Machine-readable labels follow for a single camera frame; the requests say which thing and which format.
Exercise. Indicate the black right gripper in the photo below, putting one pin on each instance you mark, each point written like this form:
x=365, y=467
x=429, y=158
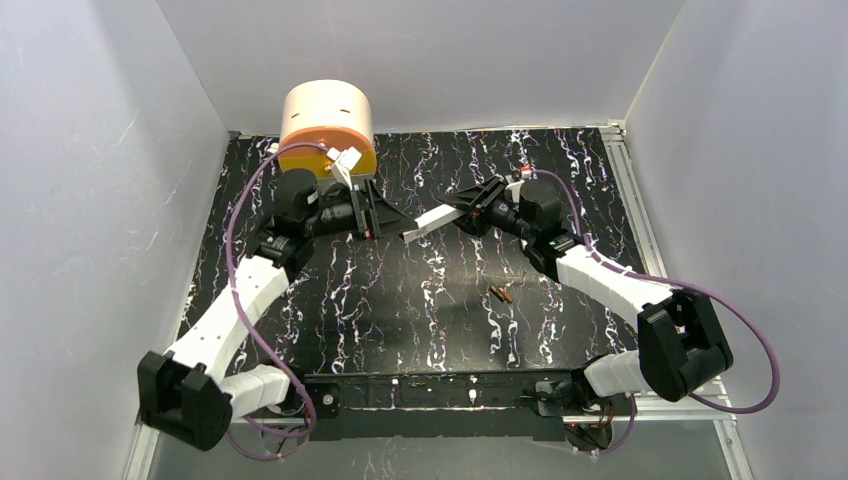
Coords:
x=482, y=210

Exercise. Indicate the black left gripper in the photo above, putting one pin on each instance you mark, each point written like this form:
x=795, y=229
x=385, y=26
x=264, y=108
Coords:
x=361, y=215

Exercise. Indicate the long white rectangular block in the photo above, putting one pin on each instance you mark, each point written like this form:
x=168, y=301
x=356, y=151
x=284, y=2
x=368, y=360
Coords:
x=431, y=220

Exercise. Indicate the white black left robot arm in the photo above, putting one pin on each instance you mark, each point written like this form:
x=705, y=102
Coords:
x=186, y=392

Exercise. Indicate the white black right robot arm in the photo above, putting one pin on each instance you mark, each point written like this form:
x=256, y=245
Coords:
x=680, y=343

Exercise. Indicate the orange green battery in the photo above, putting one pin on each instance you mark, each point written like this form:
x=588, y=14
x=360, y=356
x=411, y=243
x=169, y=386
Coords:
x=497, y=293

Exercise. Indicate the cylindrical drawer box orange front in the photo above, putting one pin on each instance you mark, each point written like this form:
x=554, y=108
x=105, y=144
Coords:
x=333, y=113

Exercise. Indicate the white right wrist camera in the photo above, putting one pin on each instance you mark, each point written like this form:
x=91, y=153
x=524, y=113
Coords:
x=517, y=180

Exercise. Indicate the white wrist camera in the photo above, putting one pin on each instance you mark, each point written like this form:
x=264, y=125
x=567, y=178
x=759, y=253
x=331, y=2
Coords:
x=342, y=164
x=517, y=180

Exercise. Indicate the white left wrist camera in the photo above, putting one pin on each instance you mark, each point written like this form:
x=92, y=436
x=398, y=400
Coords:
x=342, y=164

